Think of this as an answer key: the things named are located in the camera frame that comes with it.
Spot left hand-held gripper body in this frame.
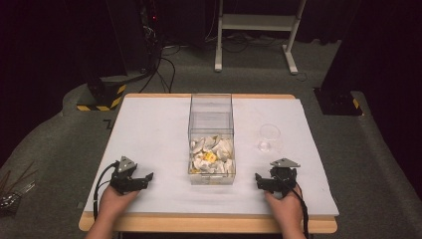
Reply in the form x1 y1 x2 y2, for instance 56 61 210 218
109 155 142 196

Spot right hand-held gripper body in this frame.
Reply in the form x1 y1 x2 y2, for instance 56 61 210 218
269 157 302 197

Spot person's left hand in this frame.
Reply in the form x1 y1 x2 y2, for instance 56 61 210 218
98 185 141 221

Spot person's right hand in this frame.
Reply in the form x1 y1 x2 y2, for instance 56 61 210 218
264 184 305 231

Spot white table cover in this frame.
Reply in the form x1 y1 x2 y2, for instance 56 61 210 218
84 96 340 217

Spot clear glass cup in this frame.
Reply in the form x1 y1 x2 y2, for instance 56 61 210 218
256 122 283 154

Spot pile of white shells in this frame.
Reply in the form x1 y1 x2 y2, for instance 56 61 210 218
189 133 235 176

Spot yellow shell piece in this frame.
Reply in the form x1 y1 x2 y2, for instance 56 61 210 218
202 151 219 164

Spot wooden table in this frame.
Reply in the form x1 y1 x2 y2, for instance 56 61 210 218
78 93 339 235

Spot black yellow striped stand base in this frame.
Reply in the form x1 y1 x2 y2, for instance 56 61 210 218
76 77 128 113

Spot clear plastic box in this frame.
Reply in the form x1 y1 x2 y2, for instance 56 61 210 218
187 93 237 186

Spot metal tool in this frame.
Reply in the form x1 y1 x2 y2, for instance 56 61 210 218
0 180 37 213

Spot dark equipment tower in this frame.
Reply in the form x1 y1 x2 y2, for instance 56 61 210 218
133 0 164 73

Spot white metal stand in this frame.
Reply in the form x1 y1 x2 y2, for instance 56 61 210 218
214 0 309 76

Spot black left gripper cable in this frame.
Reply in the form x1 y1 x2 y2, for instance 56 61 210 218
93 161 119 222

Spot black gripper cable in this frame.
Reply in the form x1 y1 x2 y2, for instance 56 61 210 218
281 177 311 239
93 161 119 222

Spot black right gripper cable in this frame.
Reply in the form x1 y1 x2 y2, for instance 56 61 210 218
281 177 311 239

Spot black floor cables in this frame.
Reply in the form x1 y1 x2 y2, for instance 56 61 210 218
138 43 177 95

